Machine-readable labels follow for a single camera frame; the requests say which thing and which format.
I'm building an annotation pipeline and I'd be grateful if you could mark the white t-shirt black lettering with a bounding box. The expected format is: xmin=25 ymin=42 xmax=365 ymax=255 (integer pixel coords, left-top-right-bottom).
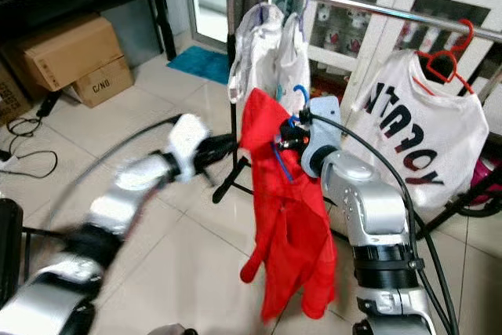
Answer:
xmin=349 ymin=49 xmax=491 ymax=212

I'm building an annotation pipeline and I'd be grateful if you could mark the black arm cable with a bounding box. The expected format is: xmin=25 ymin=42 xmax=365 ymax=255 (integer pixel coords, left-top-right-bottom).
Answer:
xmin=39 ymin=114 xmax=181 ymax=273
xmin=310 ymin=111 xmax=464 ymax=335

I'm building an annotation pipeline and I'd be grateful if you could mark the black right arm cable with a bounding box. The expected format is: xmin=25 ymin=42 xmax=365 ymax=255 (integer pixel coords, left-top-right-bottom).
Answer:
xmin=310 ymin=111 xmax=464 ymax=335

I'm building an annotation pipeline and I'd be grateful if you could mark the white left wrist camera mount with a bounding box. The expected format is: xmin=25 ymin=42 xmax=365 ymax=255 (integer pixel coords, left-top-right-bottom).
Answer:
xmin=165 ymin=113 xmax=211 ymax=183

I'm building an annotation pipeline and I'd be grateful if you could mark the printed brown cardboard box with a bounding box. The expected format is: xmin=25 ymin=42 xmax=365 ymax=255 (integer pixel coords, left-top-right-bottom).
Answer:
xmin=0 ymin=64 xmax=32 ymax=124

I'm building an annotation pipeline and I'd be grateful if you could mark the white garment with small print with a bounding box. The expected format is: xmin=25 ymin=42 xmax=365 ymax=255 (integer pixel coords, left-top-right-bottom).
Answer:
xmin=276 ymin=12 xmax=312 ymax=112

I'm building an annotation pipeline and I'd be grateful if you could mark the teal floor mat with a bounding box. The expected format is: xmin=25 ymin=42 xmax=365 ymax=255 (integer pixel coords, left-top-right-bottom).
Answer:
xmin=166 ymin=45 xmax=232 ymax=85

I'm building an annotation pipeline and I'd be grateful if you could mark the steel rack upright pole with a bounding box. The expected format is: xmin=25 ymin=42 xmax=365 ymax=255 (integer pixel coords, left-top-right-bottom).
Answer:
xmin=213 ymin=0 xmax=253 ymax=204

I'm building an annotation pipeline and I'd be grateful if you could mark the blue plastic clothes hanger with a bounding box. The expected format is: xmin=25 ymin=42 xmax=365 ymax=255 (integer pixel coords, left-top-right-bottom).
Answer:
xmin=271 ymin=84 xmax=311 ymax=183

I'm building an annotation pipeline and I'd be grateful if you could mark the white garment with grey piping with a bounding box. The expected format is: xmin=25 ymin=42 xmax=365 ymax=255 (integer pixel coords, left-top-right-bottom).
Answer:
xmin=227 ymin=2 xmax=287 ymax=108

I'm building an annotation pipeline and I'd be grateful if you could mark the red plastic clothes hanger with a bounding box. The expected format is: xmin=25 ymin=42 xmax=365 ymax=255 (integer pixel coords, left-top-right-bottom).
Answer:
xmin=416 ymin=19 xmax=478 ymax=96

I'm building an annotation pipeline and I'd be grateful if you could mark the red polo shirt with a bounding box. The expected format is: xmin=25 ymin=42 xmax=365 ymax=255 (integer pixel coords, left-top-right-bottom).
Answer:
xmin=239 ymin=88 xmax=338 ymax=324

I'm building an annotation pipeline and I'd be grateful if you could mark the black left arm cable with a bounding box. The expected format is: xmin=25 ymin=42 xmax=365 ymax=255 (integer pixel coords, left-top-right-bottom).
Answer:
xmin=39 ymin=114 xmax=181 ymax=273

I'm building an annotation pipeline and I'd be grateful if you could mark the black power cable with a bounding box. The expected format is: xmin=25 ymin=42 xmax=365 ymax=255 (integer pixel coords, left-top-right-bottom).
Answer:
xmin=4 ymin=92 xmax=60 ymax=179

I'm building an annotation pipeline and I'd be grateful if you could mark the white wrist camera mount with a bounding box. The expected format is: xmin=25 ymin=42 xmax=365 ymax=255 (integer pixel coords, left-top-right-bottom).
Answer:
xmin=300 ymin=96 xmax=344 ymax=180
xmin=165 ymin=113 xmax=211 ymax=183

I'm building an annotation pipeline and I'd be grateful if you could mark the small lettered cardboard box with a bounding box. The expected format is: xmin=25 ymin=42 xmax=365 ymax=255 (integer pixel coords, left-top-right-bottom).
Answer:
xmin=71 ymin=56 xmax=134 ymax=108

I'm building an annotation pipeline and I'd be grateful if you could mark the large plain cardboard box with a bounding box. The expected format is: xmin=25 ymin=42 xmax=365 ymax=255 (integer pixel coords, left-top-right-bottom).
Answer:
xmin=20 ymin=13 xmax=126 ymax=93

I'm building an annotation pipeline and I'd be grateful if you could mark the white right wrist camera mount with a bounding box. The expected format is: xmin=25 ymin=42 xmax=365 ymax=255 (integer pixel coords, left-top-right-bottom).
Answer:
xmin=300 ymin=96 xmax=344 ymax=180

